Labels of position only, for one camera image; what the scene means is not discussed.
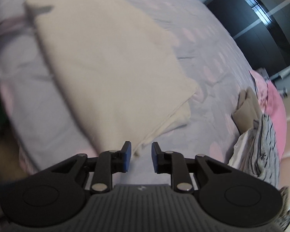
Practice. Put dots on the pink polka dot bed sheet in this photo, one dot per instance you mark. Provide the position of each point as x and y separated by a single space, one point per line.
26 96

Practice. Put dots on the dark sliding wardrobe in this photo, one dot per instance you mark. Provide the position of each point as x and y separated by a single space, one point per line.
256 21

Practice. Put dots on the white cloth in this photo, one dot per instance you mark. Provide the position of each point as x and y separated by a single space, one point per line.
241 149

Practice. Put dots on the grey striped cloth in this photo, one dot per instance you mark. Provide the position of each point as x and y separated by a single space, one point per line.
264 147

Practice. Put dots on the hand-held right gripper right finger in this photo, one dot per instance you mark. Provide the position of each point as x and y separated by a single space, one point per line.
155 159

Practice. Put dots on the pink quilt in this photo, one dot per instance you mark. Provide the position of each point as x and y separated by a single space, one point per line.
276 108

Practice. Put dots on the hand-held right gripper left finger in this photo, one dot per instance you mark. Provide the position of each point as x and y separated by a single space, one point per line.
127 157

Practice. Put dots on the beige cloth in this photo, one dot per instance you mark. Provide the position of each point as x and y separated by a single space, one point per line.
247 111

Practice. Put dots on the cream knit sweater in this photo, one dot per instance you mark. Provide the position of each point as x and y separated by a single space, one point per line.
106 60

